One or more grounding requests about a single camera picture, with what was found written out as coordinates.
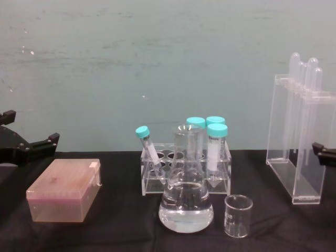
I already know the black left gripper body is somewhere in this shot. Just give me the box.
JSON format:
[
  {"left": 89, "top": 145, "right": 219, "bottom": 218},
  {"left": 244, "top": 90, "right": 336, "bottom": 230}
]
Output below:
[{"left": 0, "top": 124, "right": 32, "bottom": 167}]

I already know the clear acrylic pipette stand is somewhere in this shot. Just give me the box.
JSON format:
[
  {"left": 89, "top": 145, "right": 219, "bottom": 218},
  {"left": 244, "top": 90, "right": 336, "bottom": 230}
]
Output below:
[{"left": 266, "top": 73, "right": 336, "bottom": 205}]

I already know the pink translucent pipette tip box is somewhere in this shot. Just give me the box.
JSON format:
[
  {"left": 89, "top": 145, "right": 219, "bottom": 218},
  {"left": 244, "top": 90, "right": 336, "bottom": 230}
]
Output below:
[{"left": 25, "top": 158, "right": 102, "bottom": 223}]

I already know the tilted teal capped centrifuge tube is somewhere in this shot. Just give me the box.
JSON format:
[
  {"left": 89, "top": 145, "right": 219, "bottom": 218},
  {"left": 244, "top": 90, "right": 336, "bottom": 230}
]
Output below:
[{"left": 135, "top": 125, "right": 167, "bottom": 185}]

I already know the small clear glass beaker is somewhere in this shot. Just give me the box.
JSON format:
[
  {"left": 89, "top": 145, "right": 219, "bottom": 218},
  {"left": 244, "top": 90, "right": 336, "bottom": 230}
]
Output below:
[{"left": 224, "top": 194, "right": 254, "bottom": 238}]

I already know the labelled teal capped centrifuge tube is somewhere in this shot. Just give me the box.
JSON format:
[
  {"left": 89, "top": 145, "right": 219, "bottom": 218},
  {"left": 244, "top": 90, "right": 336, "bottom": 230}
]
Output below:
[{"left": 206, "top": 123, "right": 228, "bottom": 188}]

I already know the clear acrylic tube rack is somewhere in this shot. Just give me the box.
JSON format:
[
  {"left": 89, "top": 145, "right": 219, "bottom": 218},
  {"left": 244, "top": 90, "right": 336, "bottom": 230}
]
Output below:
[{"left": 141, "top": 143, "right": 232, "bottom": 196}]

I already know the black table cloth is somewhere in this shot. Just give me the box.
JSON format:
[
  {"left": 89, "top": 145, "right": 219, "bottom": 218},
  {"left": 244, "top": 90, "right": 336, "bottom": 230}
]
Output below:
[{"left": 0, "top": 149, "right": 336, "bottom": 252}]

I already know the clear glass conical flask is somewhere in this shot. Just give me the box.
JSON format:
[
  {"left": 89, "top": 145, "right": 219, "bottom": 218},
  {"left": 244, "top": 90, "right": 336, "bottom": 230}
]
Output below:
[{"left": 158, "top": 123, "right": 215, "bottom": 234}]

